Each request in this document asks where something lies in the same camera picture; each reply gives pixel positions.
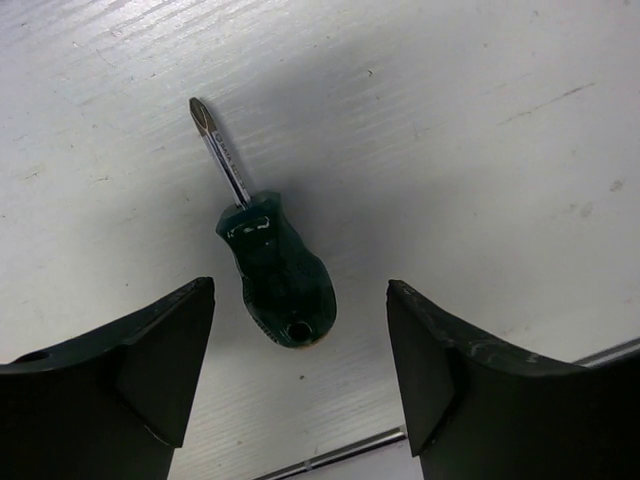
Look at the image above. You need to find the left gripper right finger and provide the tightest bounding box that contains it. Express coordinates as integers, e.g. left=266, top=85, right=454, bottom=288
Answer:
left=386, top=280, right=639, bottom=479

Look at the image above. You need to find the green orange-tipped screwdriver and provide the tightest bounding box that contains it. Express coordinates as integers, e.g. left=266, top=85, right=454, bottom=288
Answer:
left=189, top=97, right=337, bottom=349

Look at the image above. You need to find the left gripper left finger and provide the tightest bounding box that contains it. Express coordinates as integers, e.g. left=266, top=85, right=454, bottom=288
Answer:
left=1, top=277, right=215, bottom=479

